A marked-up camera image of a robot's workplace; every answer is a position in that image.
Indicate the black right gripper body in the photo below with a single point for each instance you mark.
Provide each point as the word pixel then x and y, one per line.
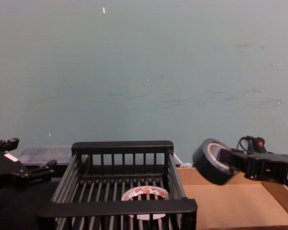
pixel 278 167

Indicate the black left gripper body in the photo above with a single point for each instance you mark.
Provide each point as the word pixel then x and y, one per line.
pixel 7 172

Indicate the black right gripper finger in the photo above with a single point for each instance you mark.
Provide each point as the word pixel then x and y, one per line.
pixel 242 159
pixel 250 173

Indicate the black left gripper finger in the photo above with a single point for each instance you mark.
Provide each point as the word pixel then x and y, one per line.
pixel 7 143
pixel 42 170

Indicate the silver tape roll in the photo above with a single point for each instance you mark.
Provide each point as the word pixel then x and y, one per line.
pixel 206 163

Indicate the clear plastic case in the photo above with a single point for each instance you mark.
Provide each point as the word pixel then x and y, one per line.
pixel 45 154

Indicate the shallow brown cardboard tray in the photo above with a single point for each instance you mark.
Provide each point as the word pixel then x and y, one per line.
pixel 230 206

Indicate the black rack with steel bars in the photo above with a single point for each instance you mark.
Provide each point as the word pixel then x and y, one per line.
pixel 115 208

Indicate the white tape roll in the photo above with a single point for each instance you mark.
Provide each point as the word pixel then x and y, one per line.
pixel 144 192

